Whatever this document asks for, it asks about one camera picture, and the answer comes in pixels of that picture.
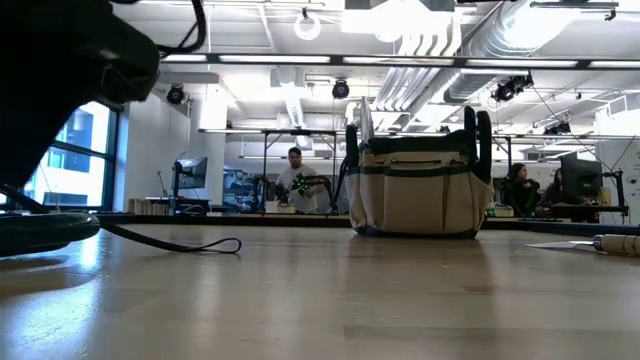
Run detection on dark handled hand fork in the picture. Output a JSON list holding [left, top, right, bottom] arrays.
[[346, 123, 360, 174]]

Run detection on wooden handled wide trowel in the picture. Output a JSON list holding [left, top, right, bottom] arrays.
[[358, 96, 375, 147]]

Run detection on beige green canvas gardening bag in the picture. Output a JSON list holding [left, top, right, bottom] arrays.
[[343, 127, 496, 240]]

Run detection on wooden handled narrow trowel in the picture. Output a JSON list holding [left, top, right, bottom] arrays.
[[523, 233, 640, 258]]

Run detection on computer monitor on arm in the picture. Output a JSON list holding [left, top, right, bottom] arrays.
[[171, 156, 209, 201]]

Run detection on person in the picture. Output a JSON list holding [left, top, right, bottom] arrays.
[[541, 167, 569, 207], [502, 162, 541, 217], [273, 146, 326, 215]]

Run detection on blue shelving unit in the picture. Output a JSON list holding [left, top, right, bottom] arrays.
[[222, 167, 252, 214]]

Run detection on long linear ceiling light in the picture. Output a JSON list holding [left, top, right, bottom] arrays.
[[159, 52, 640, 71]]

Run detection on low bookshelf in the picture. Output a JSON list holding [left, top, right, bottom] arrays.
[[127, 197, 174, 216]]

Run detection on large window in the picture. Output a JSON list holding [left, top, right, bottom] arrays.
[[0, 99, 121, 211]]

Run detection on black background desk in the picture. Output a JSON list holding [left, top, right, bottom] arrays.
[[517, 202, 631, 225]]

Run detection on black computer monitor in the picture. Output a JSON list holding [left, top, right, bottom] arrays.
[[559, 155, 604, 199]]

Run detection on green black pruning shears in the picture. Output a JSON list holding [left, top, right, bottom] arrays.
[[0, 185, 243, 257]]

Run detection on black monitor stand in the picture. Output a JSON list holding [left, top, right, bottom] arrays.
[[602, 168, 630, 217]]

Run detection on black ceiling track fixture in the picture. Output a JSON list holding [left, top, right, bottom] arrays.
[[529, 0, 621, 22]]

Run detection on black background rig frame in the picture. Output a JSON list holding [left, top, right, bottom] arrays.
[[259, 128, 516, 217]]

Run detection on white ring light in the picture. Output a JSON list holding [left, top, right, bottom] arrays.
[[293, 13, 322, 42]]

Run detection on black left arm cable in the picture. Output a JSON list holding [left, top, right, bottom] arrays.
[[157, 0, 209, 56]]

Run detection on black ceiling camera cluster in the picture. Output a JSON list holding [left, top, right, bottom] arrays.
[[490, 72, 535, 104]]

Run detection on silver ventilation duct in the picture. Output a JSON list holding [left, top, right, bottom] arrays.
[[442, 0, 576, 105]]

